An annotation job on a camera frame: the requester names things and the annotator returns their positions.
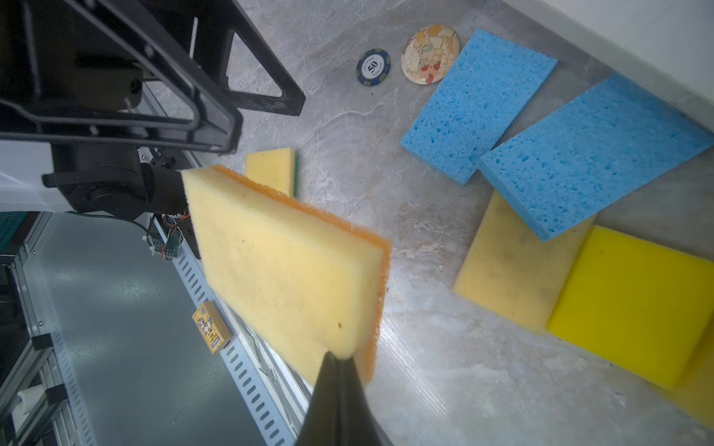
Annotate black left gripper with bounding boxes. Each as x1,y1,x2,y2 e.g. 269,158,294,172
1,1,243,153

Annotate pale yellow sponge under stack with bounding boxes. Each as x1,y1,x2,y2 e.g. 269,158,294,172
452,191,595,335

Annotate yellow orange-backed sponge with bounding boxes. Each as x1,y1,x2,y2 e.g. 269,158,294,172
181,165,392,385

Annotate yellow green-backed sponge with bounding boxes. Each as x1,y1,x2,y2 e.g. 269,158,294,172
245,148,297,197

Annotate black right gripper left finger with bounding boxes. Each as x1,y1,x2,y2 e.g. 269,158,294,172
295,352,340,446

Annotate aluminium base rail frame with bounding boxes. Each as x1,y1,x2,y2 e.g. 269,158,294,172
1,213,305,445

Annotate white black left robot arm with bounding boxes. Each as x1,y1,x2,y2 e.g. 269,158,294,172
1,1,305,221

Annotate white two-tier metal shelf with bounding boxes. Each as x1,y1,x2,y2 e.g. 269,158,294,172
509,1,713,129

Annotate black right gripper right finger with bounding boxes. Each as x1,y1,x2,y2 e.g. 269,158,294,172
338,359,392,446

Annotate left blue sponge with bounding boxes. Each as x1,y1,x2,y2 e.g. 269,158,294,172
401,30,558,186

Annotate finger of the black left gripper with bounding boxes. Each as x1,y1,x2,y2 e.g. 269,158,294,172
183,0,307,117

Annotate bright yellow foam sponge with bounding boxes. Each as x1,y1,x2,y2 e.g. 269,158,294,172
547,226,713,388

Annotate blue sponge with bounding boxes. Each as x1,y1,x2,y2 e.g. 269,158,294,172
479,74,713,242
401,30,558,186

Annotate small yellow tag board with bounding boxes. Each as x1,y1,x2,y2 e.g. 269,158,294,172
193,301,232,354

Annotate right blue sponge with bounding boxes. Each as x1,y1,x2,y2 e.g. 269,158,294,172
479,74,713,242

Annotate yellow sponge near shelf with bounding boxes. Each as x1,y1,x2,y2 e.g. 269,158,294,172
664,321,714,429

